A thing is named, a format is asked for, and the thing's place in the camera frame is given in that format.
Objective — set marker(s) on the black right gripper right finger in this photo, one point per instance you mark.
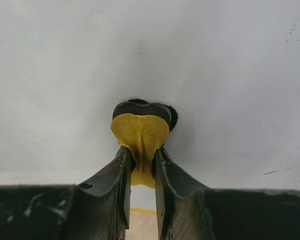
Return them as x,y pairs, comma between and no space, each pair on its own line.
189,210

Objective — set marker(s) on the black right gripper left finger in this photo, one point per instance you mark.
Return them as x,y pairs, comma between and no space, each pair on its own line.
96,209

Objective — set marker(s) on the yellow black eraser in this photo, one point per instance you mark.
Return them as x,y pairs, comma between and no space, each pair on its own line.
143,127

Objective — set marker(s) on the yellow framed whiteboard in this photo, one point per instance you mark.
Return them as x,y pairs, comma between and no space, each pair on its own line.
230,68

